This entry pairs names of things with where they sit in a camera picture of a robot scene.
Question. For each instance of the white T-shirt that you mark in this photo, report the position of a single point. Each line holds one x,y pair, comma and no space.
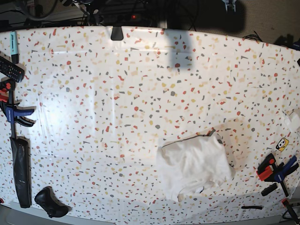
192,165

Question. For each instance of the terrazzo pattern tablecloth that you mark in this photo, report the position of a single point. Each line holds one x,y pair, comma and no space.
103,108

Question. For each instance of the black table clip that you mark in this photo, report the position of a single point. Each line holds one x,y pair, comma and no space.
117,34

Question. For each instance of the blue right bar clamp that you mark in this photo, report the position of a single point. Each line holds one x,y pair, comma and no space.
269,171

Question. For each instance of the blue bar clamp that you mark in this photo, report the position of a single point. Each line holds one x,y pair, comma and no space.
269,171
9,107

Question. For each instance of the black game controller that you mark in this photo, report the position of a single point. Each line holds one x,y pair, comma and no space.
48,202

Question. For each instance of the yellow cartoon sticker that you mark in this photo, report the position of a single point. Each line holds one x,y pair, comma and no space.
282,144

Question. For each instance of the blue left bar clamp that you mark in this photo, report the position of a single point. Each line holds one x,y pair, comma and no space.
9,107

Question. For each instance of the black remote control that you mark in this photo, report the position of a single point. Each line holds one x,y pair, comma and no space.
11,70

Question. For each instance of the teal highlighter pen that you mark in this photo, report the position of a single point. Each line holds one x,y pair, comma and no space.
14,47

